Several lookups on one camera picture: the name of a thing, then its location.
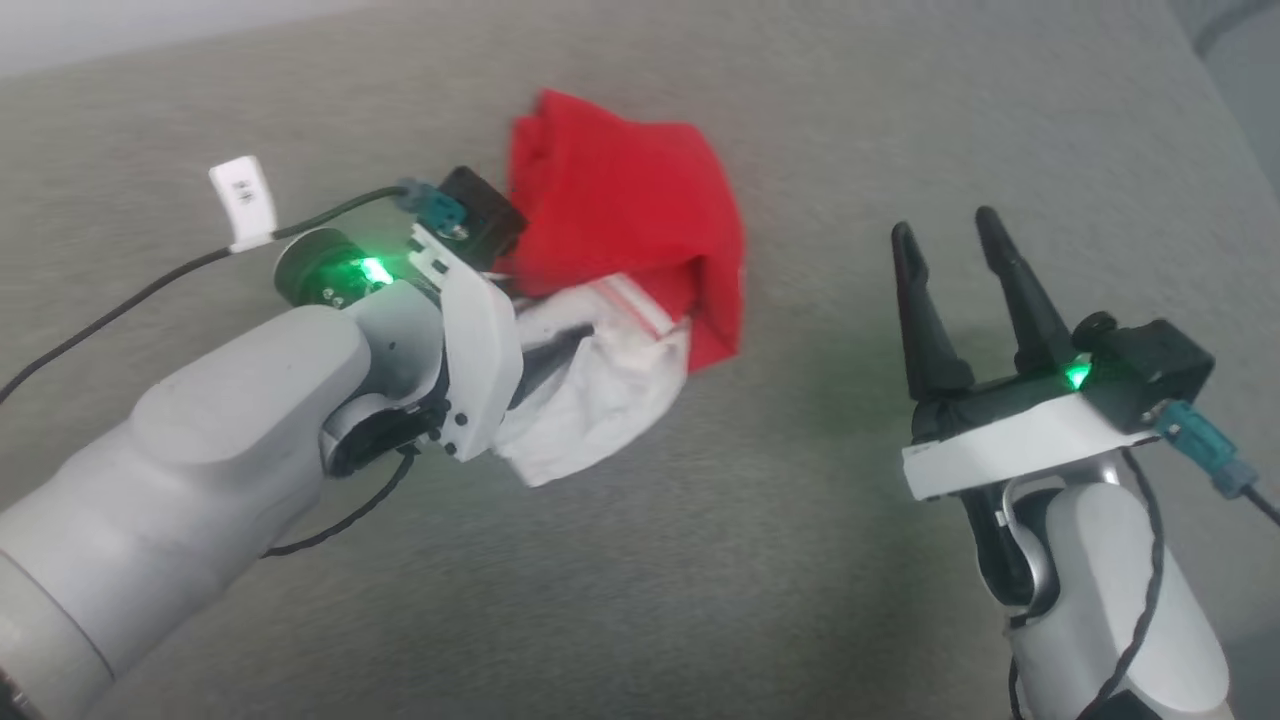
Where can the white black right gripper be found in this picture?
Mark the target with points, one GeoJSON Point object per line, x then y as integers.
{"type": "Point", "coordinates": [1010, 445]}

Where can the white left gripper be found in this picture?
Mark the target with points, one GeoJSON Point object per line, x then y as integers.
{"type": "Point", "coordinates": [480, 350]}

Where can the red and white garment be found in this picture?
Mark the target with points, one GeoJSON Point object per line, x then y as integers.
{"type": "Point", "coordinates": [620, 200]}

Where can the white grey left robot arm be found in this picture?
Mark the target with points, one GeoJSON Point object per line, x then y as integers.
{"type": "Point", "coordinates": [200, 450]}

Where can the grey fabric sofa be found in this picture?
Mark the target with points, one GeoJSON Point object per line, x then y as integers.
{"type": "Point", "coordinates": [700, 600]}

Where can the grey sofa armrest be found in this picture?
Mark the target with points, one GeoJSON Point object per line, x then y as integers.
{"type": "Point", "coordinates": [1245, 90]}

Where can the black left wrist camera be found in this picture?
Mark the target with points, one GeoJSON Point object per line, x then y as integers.
{"type": "Point", "coordinates": [485, 215]}

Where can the teal left camera connector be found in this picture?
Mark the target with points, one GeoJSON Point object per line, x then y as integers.
{"type": "Point", "coordinates": [435, 207]}

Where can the teal camera connector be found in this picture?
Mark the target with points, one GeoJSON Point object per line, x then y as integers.
{"type": "Point", "coordinates": [1205, 450]}
{"type": "Point", "coordinates": [435, 207]}

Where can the teal right camera connector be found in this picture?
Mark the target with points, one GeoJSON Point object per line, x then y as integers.
{"type": "Point", "coordinates": [1205, 450]}

